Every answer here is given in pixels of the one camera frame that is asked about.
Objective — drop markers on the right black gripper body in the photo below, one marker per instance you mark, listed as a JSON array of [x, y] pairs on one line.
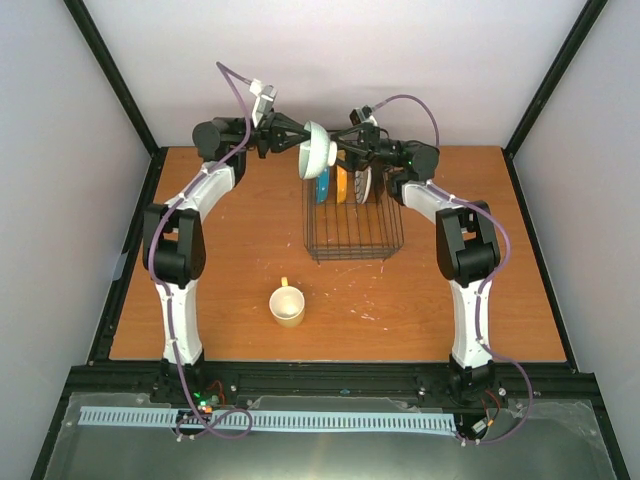
[[386, 153]]

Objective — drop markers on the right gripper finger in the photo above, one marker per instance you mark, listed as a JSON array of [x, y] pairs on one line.
[[348, 135], [350, 153]]

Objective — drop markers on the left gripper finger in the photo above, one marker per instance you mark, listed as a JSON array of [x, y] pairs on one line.
[[286, 140], [290, 126]]

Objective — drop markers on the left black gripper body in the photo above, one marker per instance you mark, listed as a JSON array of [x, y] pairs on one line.
[[261, 135]]

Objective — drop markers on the light green ceramic bowl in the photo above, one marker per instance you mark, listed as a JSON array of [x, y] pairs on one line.
[[317, 153]]

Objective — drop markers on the orange polka dot plate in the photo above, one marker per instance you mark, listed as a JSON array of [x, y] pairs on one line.
[[341, 184]]

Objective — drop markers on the white blue striped plate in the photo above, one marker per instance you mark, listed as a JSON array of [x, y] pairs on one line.
[[362, 185]]

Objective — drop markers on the teal polka dot plate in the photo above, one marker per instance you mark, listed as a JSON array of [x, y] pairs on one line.
[[322, 186]]

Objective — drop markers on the dark wire dish rack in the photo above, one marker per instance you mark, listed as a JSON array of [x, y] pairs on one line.
[[350, 231]]

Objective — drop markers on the cream yellow mug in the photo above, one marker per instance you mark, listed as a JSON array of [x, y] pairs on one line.
[[287, 304]]

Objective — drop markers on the black bottom plate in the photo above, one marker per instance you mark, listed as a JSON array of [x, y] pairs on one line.
[[378, 186]]

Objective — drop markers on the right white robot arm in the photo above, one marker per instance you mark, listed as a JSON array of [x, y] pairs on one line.
[[467, 248]]

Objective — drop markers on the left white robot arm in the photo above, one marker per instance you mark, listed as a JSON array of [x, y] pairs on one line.
[[174, 250]]

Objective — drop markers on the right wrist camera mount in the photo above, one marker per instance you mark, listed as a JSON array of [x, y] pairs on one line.
[[362, 119]]

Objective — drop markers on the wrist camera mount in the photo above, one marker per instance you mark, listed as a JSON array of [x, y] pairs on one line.
[[265, 96], [362, 119]]

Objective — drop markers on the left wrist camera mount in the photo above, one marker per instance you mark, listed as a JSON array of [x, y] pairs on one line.
[[265, 96]]

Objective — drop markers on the left black frame post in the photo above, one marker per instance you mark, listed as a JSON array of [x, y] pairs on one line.
[[93, 38]]

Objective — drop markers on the black frame post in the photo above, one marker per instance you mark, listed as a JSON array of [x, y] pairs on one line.
[[93, 38], [571, 45]]

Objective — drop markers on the right black frame post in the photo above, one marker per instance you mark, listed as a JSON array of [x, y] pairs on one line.
[[571, 45]]

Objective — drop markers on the black aluminium frame base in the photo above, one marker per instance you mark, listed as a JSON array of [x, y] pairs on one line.
[[419, 384]]

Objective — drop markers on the light blue slotted cable duct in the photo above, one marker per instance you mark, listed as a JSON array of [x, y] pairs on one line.
[[274, 421]]

